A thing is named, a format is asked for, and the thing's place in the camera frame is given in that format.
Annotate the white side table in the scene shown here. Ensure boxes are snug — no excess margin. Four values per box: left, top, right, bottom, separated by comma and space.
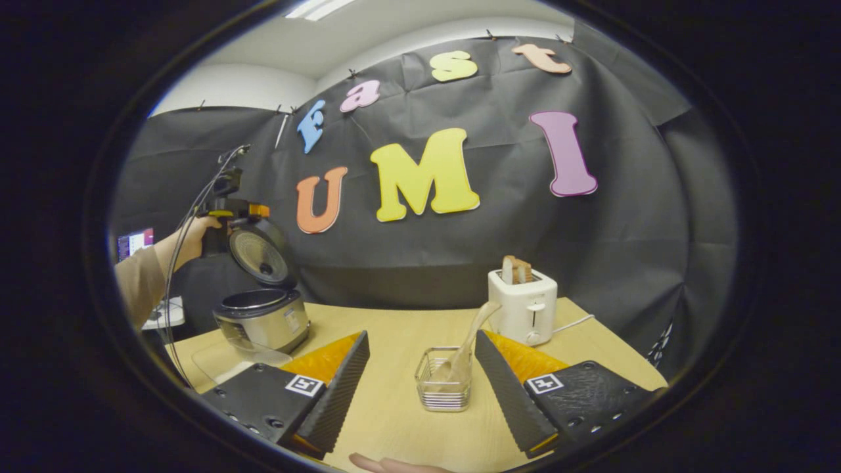
141, 296, 186, 330

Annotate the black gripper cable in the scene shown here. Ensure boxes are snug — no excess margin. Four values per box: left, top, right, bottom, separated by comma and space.
161, 148, 250, 390

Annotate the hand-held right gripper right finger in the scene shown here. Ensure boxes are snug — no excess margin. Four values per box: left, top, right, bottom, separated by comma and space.
474, 330, 668, 459

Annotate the white toaster power cable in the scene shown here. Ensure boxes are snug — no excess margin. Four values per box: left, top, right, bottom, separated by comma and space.
554, 313, 596, 334

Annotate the ceiling light panel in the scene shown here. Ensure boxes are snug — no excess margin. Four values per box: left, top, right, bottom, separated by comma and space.
284, 0, 357, 22

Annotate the black backdrop cloth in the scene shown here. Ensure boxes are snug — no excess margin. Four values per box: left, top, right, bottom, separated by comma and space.
108, 23, 740, 388

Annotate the clear plastic rice container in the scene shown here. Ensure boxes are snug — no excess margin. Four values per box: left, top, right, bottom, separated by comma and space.
191, 335, 294, 386

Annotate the computer monitor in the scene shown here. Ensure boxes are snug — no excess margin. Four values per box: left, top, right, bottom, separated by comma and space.
117, 228, 156, 262

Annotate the white toaster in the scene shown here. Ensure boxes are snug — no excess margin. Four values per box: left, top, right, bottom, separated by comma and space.
488, 268, 559, 347

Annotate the toasted bread slice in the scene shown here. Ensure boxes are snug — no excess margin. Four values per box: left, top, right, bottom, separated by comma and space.
501, 255, 534, 285

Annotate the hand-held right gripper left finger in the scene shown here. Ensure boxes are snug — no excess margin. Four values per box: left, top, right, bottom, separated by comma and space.
200, 330, 370, 461

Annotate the wire chopstick holder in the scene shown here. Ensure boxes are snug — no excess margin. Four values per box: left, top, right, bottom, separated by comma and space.
414, 346, 472, 413

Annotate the black silver rice cooker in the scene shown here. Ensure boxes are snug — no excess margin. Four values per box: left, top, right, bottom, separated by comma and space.
212, 217, 311, 355

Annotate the wooden spoon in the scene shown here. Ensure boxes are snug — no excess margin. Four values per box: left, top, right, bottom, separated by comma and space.
447, 301, 503, 386

